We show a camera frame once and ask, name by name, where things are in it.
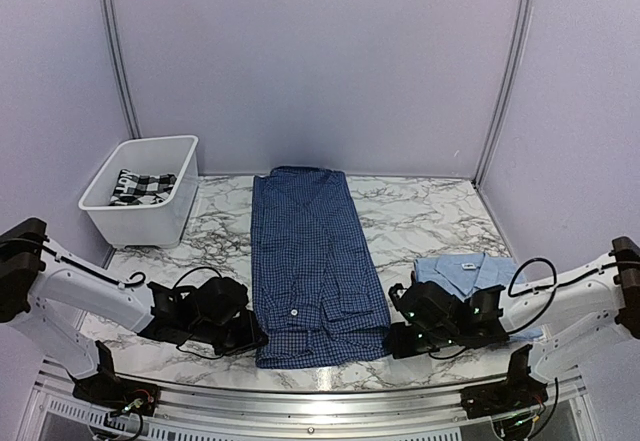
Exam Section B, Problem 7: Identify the right corner wall post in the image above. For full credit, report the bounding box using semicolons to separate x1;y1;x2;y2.
472;0;534;191

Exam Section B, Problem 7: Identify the black white checked shirt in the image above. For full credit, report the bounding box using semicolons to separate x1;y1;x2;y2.
109;169;177;206

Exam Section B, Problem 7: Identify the light blue folded shirt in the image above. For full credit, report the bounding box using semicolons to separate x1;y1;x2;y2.
414;252;544;342

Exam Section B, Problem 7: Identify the white plastic bin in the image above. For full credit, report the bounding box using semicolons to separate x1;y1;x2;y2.
78;135;199;249

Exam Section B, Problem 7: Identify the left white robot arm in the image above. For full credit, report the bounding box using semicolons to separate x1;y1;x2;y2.
1;218;268;406

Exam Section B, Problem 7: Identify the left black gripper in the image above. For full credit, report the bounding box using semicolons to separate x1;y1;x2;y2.
191;310;269;358

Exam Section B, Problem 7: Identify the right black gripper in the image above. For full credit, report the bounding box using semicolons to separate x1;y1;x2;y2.
382;323;459;361

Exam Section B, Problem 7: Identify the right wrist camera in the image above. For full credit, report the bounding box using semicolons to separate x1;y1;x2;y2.
388;283;406;312

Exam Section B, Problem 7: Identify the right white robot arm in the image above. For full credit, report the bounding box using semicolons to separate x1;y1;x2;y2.
384;236;639;409

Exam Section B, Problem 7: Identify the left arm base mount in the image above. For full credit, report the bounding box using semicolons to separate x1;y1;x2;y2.
70;341;160;416

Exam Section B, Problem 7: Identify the dark blue checked shirt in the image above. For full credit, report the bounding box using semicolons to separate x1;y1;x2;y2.
250;166;391;370

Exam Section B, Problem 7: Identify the aluminium front frame rail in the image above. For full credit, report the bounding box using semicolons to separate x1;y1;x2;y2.
16;360;603;440

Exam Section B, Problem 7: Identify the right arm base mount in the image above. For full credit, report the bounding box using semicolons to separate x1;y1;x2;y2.
460;344;548;419

